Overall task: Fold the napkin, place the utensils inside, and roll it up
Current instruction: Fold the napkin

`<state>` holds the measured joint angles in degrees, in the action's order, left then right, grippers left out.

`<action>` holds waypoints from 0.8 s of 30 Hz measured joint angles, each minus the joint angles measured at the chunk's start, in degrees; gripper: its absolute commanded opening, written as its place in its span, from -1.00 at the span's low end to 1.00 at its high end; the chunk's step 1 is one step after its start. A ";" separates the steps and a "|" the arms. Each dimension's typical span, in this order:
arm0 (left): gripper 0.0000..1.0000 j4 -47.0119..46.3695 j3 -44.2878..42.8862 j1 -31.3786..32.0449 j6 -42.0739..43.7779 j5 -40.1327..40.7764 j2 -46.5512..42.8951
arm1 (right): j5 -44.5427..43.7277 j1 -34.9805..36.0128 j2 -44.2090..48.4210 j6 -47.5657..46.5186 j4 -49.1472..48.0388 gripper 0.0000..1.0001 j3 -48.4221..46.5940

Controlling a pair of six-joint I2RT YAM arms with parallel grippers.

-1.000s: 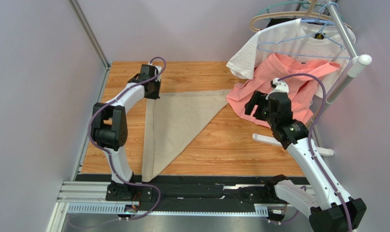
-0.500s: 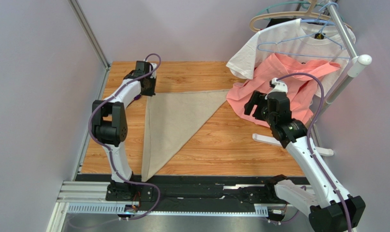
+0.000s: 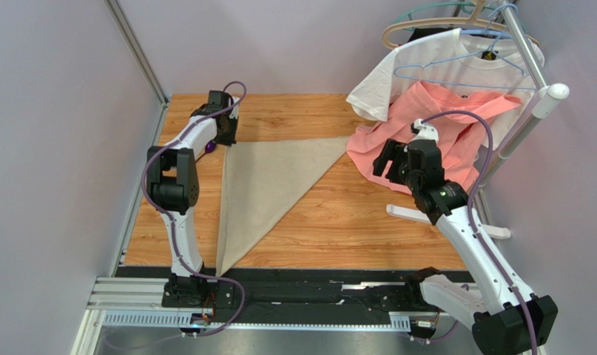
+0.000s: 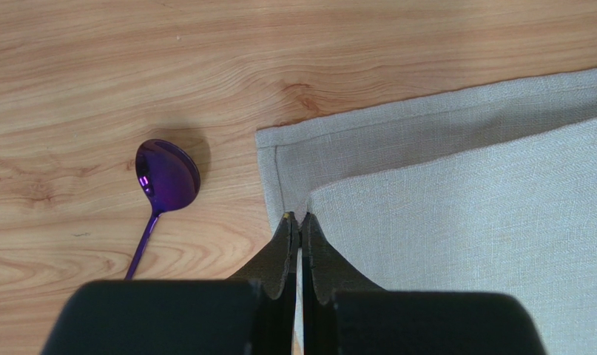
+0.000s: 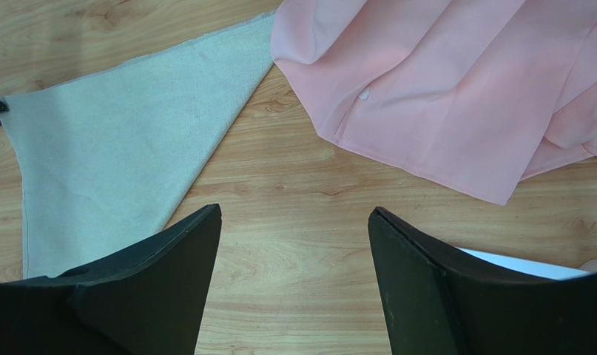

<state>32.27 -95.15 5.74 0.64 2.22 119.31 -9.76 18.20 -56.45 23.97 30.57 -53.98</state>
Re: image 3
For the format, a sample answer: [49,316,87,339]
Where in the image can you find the purple plastic spoon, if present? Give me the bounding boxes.
[195,141,217,160]

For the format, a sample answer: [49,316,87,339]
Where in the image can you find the beige cloth napkin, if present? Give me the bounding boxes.
[215,137,348,276]

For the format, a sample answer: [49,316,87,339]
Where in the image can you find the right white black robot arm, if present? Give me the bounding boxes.
[373,139,559,354]

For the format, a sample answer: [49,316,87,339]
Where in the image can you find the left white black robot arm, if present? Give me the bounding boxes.
[143,91,238,308]

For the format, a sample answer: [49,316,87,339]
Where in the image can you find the pink pleated garment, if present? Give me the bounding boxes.
[346,82,522,195]

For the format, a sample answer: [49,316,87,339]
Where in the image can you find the white t-shirt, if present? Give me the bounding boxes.
[346,29,535,148]

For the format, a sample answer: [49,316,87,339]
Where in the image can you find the black garment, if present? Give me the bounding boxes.
[408,27,450,43]

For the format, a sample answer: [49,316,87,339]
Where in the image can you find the white metal clothes rack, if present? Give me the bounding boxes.
[386,0,571,240]

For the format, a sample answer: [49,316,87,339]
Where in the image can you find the beige wooden hanger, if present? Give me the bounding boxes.
[382,1,540,52]

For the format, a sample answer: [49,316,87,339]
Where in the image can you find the green hanger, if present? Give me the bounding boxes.
[391,1,477,24]

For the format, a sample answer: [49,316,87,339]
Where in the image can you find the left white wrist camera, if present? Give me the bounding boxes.
[204,90,240,118]

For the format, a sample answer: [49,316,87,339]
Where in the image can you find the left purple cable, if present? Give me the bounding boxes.
[140,81,247,338]

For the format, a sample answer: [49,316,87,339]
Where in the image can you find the aluminium frame post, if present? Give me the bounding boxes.
[104,0,169,107]

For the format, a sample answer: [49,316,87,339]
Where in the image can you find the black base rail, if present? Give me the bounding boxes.
[115,266,476,327]

